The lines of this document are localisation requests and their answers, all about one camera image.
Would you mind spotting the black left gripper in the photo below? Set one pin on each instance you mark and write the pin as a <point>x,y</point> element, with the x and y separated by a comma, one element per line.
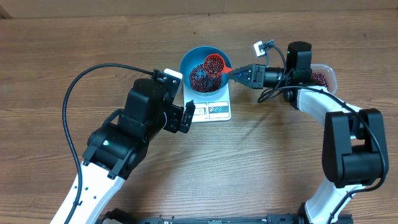
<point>175,114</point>

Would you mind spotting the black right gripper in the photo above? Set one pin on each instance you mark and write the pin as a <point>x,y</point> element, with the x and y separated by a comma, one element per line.
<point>258,78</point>

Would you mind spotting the red scoop with blue handle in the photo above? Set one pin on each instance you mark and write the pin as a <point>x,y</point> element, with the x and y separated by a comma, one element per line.
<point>214,65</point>

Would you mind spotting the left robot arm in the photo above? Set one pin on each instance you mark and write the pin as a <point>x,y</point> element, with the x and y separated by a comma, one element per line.
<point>121,143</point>

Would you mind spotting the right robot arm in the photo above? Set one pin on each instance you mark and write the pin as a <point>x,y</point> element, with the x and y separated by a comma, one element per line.
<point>354,151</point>

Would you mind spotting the white digital kitchen scale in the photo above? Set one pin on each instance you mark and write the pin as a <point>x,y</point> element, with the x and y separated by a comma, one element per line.
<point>209,107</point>

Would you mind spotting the red beans in bowl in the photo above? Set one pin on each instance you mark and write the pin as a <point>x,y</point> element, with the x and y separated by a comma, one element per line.
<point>201,82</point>

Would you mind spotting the teal plastic bowl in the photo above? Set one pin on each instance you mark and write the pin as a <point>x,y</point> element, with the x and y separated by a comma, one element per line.
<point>197,56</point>

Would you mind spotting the clear plastic container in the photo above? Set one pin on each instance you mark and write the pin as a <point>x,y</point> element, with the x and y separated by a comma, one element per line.
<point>330,75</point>

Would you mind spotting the red adzuki beans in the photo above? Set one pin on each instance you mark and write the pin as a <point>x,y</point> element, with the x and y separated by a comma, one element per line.
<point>320,79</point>

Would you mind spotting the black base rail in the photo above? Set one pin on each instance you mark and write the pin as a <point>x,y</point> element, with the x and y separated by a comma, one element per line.
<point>120,216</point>

